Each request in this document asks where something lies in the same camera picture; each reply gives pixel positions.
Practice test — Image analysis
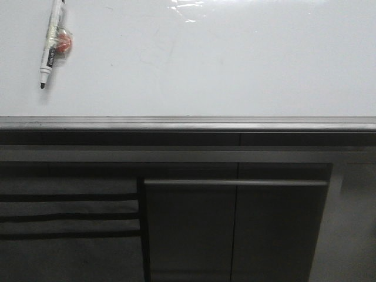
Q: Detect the white black whiteboard marker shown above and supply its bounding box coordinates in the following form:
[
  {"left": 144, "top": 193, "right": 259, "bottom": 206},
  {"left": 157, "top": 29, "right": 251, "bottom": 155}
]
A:
[{"left": 40, "top": 0, "right": 71, "bottom": 89}]

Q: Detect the white whiteboard with metal frame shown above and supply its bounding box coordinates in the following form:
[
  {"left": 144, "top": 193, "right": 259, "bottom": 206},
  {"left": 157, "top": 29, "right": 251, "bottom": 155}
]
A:
[{"left": 1, "top": 1, "right": 375, "bottom": 132}]

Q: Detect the grey drawer unit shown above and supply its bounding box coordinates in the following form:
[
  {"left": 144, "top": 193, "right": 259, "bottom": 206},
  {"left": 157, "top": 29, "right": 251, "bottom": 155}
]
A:
[{"left": 1, "top": 163, "right": 150, "bottom": 281}]

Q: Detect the grey cabinet with doors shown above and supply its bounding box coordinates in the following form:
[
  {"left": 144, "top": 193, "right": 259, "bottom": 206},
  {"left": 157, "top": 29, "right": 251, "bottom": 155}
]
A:
[{"left": 143, "top": 163, "right": 332, "bottom": 281}]

